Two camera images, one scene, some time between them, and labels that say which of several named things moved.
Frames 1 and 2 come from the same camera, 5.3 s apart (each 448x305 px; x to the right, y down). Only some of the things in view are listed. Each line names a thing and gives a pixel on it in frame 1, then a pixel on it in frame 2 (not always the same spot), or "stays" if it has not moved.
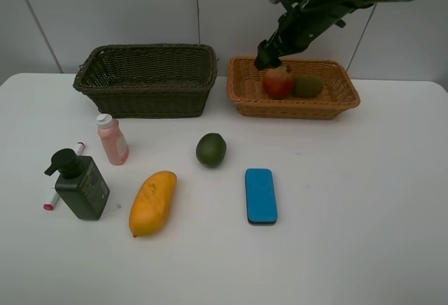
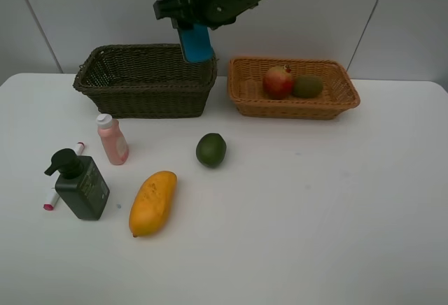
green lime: x=211 y=150 stays
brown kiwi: x=308 y=87 stays
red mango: x=278 y=83 stays
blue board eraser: x=260 y=196 → x=197 y=43
